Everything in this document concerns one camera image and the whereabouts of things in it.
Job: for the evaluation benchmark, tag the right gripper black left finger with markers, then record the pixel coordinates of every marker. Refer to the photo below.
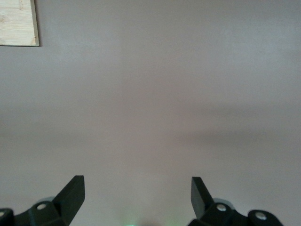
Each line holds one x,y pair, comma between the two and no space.
68,195

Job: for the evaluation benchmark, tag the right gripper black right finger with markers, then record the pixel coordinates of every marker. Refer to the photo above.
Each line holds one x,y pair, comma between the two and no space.
200,197

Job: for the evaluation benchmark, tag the bamboo cutting board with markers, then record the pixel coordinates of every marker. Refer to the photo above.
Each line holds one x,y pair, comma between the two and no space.
16,23

